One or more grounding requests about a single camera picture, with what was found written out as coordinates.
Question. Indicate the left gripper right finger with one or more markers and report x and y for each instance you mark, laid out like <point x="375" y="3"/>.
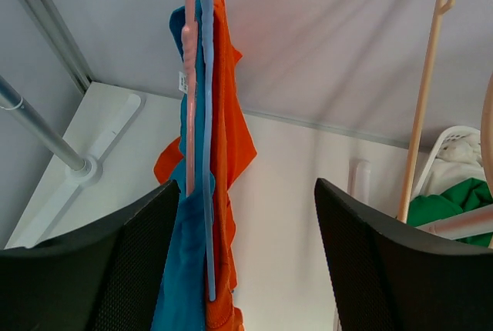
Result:
<point x="387" y="275"/>

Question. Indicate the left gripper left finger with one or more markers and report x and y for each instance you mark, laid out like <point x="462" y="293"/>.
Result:
<point x="105" y="275"/>

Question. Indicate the green t shirt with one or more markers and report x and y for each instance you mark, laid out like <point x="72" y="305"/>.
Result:
<point x="462" y="213"/>

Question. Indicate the beige plastic hanger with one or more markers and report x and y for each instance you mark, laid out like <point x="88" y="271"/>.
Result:
<point x="441" y="7"/>

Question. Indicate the orange t shirt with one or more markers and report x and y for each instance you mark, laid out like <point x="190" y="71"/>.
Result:
<point x="232" y="151"/>

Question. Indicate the light blue plastic hanger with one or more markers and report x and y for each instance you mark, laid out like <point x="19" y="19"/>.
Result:
<point x="208" y="134"/>

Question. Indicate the blue t shirt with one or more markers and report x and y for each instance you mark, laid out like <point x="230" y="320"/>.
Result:
<point x="181" y="299"/>

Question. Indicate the pink plastic hanger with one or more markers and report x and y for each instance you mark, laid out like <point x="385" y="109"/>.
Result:
<point x="189" y="96"/>

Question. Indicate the cream cloth in basket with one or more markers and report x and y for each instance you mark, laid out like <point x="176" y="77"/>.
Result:
<point x="455" y="162"/>

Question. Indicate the white plastic laundry basket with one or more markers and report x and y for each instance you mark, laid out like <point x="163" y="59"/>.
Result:
<point x="449" y="134"/>

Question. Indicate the metal clothes rack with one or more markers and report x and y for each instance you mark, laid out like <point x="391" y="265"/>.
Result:
<point x="83" y="170"/>

